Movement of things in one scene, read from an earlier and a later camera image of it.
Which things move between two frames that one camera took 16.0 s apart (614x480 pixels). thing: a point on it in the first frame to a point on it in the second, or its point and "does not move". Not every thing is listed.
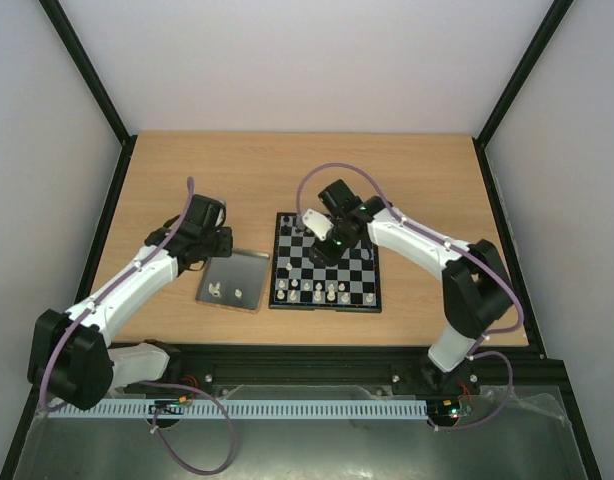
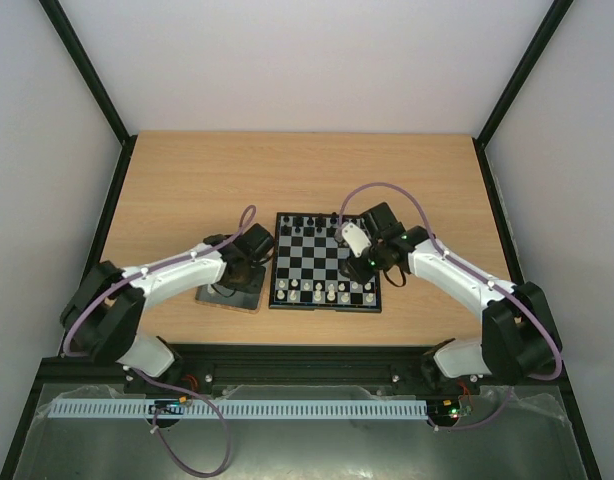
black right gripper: [325, 251] to [357, 267]
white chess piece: [331, 295] does not move
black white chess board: [351, 284] does not move
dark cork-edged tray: [238, 281] does not move
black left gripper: [226, 248] to [253, 284]
